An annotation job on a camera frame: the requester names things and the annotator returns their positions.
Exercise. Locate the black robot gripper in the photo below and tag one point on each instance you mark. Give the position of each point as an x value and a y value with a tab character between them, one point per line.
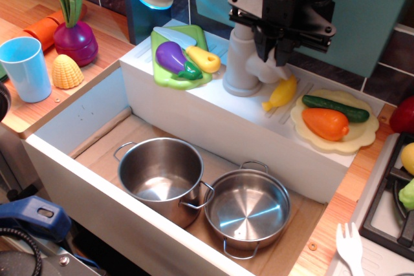
286	24

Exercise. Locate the grey faucet lever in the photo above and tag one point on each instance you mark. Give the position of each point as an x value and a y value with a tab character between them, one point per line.
267	71

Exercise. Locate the grey toy faucet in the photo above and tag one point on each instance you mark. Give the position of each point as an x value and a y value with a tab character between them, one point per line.
237	80

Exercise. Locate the yellow toy squash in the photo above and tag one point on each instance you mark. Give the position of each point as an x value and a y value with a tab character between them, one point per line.
282	94

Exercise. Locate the white toy sink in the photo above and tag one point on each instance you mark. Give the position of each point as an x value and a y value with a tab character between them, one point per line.
72	153

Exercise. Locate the purple toy eggplant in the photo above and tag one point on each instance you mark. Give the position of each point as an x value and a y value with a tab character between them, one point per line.
170	56

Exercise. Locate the green toy cucumber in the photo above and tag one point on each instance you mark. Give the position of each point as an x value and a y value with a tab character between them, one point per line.
353	114

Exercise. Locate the green cutting board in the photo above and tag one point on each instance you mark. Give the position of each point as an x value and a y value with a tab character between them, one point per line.
166	78

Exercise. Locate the cream scalloped plate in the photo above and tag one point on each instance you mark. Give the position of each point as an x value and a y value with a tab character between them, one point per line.
360	134

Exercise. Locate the shallow steel pot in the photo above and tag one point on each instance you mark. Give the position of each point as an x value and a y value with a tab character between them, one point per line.
248	209

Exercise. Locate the tall steel pot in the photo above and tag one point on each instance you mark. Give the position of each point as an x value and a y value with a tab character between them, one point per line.
166	175

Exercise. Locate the yellow toy lemon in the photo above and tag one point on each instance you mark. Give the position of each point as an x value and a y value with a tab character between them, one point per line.
407	158

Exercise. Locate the red toy beet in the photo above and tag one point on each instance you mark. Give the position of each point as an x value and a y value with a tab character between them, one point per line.
71	11

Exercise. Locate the light green toy vegetable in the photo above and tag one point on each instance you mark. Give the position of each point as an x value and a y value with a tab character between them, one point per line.
406	196

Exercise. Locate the yellow toy corn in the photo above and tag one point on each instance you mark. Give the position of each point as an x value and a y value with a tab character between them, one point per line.
66	73

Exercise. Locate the white plastic fork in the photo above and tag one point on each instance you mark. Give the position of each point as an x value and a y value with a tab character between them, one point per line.
349	247

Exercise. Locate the orange wooden toy carrot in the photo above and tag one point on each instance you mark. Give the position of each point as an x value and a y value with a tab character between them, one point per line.
53	30

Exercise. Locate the black toy stove grate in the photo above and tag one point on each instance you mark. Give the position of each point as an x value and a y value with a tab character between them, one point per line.
387	222

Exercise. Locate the light blue plastic cup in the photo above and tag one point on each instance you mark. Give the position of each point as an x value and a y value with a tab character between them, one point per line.
24	62

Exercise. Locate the blue clamp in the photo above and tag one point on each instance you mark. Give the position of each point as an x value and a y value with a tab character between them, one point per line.
37	217

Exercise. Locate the yellow handled toy knife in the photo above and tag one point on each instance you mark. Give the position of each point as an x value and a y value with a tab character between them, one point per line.
205	60

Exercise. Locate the teal wall bin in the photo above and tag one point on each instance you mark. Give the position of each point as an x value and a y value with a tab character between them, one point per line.
363	28

